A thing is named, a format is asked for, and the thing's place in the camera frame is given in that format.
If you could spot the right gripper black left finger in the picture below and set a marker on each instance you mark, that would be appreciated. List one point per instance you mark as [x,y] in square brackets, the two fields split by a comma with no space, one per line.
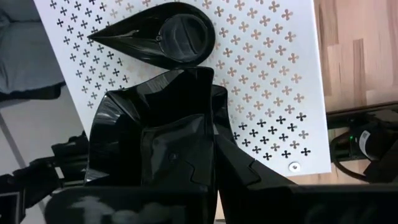
[124,208]

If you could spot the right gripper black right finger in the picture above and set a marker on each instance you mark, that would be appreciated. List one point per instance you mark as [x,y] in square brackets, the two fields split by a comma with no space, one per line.
[280,205]

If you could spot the black teardrop plate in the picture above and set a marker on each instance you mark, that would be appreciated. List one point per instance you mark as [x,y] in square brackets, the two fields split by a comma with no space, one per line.
[186,37]

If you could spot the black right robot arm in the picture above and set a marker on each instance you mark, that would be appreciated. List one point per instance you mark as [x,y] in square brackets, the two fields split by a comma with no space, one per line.
[373,146]

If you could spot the white perforated metal shelf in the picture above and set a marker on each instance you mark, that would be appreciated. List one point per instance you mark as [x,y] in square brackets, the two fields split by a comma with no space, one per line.
[264,93]

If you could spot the grey padded seat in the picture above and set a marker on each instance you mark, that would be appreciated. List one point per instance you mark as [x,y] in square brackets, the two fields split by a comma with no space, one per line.
[25,46]

